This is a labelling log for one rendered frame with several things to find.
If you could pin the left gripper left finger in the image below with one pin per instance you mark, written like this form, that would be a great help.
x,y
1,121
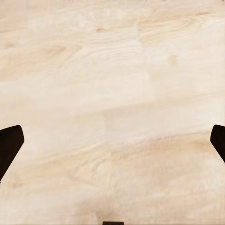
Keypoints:
x,y
11,140

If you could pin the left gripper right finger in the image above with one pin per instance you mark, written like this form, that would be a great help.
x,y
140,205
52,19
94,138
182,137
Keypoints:
x,y
217,139

